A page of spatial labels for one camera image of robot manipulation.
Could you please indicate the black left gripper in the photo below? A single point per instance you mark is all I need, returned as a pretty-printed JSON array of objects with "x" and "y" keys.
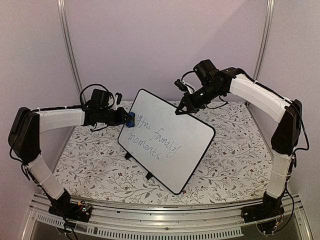
[{"x": 121, "y": 116}]

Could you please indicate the white whiteboard black frame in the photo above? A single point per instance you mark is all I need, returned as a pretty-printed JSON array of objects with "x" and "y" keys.
[{"x": 169, "y": 146}]

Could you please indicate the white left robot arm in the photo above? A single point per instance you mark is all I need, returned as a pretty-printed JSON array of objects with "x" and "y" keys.
[{"x": 25, "y": 135}]

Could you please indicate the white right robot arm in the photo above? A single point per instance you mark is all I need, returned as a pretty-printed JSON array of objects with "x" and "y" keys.
[{"x": 285, "y": 112}]

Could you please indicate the blue whiteboard eraser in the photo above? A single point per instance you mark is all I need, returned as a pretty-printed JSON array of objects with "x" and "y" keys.
[{"x": 130, "y": 121}]

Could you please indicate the floral patterned table mat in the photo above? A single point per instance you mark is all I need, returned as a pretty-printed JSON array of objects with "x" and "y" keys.
[{"x": 236, "y": 167}]

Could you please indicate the left aluminium frame post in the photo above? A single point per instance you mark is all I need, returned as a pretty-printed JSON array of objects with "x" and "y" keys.
[{"x": 61, "y": 6}]

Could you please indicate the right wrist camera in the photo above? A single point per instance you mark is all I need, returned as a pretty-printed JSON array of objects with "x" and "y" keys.
[{"x": 178, "y": 83}]

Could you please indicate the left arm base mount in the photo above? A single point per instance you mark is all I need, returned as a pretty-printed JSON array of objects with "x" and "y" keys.
[{"x": 63, "y": 207}]

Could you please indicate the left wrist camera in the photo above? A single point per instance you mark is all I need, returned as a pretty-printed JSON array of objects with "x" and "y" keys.
[{"x": 118, "y": 98}]

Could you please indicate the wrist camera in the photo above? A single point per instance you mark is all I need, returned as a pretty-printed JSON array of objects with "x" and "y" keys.
[
  {"x": 178, "y": 83},
  {"x": 118, "y": 98}
]

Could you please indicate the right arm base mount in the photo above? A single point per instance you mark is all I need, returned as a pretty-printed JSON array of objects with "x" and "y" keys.
[{"x": 269, "y": 208}]

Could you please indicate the aluminium frame post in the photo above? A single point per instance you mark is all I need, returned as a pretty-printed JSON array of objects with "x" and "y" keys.
[
  {"x": 61, "y": 6},
  {"x": 265, "y": 38}
]

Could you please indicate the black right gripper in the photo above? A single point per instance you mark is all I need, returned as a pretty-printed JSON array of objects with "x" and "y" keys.
[{"x": 186, "y": 102}]

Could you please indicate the right aluminium frame post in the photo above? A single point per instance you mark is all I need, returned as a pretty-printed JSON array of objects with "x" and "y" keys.
[{"x": 265, "y": 38}]

